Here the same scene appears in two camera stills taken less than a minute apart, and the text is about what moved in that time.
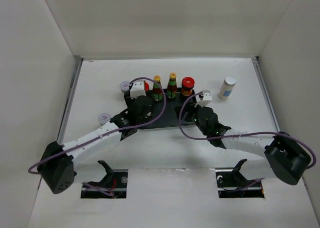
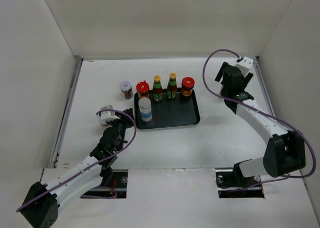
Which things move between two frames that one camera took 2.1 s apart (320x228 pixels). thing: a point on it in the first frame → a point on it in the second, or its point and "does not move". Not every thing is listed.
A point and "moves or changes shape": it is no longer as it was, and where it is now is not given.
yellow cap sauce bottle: x=157 y=92 does not move
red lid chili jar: x=146 y=87 moves or changes shape
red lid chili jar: x=187 y=85 does not move
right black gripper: x=190 y=108 → x=245 y=81
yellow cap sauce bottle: x=172 y=88 does not move
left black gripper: x=128 y=99 → x=125 y=118
